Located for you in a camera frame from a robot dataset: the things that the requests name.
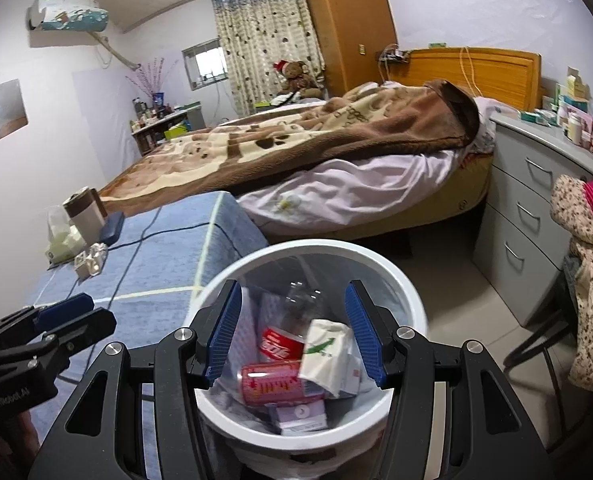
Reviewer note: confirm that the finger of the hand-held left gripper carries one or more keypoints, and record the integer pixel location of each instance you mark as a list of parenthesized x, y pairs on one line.
[(66, 305), (89, 325)]

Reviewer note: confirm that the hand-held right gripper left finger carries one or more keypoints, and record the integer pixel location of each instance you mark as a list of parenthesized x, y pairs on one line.
[(224, 330)]

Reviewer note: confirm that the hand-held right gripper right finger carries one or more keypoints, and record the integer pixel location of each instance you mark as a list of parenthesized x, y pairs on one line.
[(361, 325)]

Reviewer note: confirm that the white paper packet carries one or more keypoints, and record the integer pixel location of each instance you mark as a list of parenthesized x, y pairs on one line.
[(326, 355)]

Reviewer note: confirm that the red drink can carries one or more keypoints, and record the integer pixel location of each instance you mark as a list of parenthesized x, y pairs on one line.
[(271, 385)]

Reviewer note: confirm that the white round trash bin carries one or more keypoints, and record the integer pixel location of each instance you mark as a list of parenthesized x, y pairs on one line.
[(306, 250)]

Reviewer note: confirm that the strawberry milk carton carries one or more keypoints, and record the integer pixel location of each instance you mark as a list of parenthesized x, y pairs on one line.
[(301, 417)]

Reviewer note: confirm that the person's left forearm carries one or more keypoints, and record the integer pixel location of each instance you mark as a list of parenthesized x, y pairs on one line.
[(6, 440)]

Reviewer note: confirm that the clear bottle red label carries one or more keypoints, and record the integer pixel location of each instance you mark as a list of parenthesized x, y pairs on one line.
[(276, 347)]

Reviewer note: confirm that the soft tissue pack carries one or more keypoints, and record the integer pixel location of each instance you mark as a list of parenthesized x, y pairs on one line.
[(61, 245)]

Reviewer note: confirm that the dark blue glasses case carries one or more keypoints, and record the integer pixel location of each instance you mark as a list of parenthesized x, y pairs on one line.
[(112, 227)]

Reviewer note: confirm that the blue plaid tablecloth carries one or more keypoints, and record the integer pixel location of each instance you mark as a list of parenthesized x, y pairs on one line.
[(166, 260)]

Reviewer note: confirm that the white brown tumbler cup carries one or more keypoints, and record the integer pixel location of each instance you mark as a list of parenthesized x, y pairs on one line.
[(84, 212)]

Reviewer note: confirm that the pale quilt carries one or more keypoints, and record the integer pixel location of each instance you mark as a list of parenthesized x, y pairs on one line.
[(366, 190)]

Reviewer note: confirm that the black metal chair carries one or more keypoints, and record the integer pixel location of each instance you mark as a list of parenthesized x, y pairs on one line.
[(536, 340)]

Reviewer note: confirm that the cluttered side desk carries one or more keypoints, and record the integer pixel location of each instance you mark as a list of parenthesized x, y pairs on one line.
[(149, 137)]

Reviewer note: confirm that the grey drawer cabinet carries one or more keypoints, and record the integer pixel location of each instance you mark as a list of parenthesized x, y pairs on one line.
[(516, 220)]

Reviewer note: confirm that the brown patterned blanket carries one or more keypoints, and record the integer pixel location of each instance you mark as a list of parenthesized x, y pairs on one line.
[(316, 135)]

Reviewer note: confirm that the green storage box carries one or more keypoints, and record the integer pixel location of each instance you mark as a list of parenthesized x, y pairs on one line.
[(176, 131)]

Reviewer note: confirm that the purple flower branches vase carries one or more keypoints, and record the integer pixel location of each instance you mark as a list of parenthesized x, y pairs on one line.
[(157, 96)]

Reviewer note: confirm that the pale pink pillow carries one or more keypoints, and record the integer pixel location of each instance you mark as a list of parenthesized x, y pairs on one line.
[(486, 115)]

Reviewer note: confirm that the air conditioner pipe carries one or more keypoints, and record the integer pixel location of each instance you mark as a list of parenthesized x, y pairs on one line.
[(119, 56)]

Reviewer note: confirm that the brown teddy bear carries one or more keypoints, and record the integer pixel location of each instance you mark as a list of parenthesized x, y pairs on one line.
[(296, 77)]

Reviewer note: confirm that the small window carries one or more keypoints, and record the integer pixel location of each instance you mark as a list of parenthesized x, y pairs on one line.
[(205, 65)]

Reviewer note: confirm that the power strip with plugs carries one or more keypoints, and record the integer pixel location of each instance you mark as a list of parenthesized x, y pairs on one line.
[(394, 54)]

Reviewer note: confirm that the wooden bed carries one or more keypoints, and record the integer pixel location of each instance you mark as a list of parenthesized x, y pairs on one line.
[(491, 72)]

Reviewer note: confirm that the spotted curtain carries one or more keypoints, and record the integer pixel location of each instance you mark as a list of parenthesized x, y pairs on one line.
[(261, 45)]

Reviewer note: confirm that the group of boxes and bottles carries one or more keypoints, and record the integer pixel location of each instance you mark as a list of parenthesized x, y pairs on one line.
[(574, 127)]

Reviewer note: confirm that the wooden wardrobe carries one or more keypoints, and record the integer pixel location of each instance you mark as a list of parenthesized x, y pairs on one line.
[(346, 25)]

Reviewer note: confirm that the reflective wall panel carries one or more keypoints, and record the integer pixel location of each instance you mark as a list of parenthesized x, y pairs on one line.
[(4, 110)]

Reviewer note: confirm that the wall air conditioner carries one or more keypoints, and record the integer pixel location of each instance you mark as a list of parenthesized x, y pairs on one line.
[(66, 15)]

